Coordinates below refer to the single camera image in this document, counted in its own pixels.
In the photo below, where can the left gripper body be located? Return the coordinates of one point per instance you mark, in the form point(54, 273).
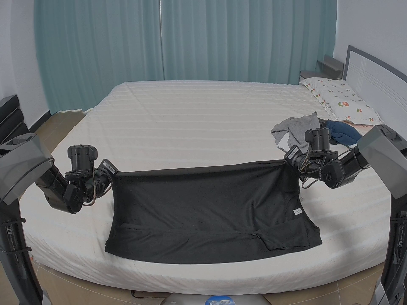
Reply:
point(105, 179)

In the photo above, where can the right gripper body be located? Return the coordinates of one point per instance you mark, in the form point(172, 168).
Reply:
point(299, 160)

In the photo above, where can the blue and white garment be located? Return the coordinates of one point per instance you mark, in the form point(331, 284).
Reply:
point(345, 133)

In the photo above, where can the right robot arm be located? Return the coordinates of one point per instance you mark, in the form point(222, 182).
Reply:
point(375, 157)

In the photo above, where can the blue-green curtain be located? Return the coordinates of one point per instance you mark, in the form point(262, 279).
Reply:
point(248, 30)
point(101, 43)

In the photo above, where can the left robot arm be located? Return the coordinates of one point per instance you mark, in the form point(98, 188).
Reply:
point(57, 183)

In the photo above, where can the grey bedside table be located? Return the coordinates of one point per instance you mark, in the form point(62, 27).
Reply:
point(330, 64)

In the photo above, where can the white printed pillow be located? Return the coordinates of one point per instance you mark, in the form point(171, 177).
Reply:
point(340, 98)

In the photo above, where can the black chest of drawers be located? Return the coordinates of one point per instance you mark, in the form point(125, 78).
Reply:
point(11, 119)

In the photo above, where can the black T-shirt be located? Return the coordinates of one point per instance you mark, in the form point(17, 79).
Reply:
point(206, 208)

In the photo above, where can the black shiny garment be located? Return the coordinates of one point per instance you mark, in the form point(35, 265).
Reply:
point(322, 124)

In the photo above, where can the bed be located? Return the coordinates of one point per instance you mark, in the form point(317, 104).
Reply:
point(190, 122)

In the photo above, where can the grey garment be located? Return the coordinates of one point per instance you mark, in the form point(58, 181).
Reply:
point(295, 129)

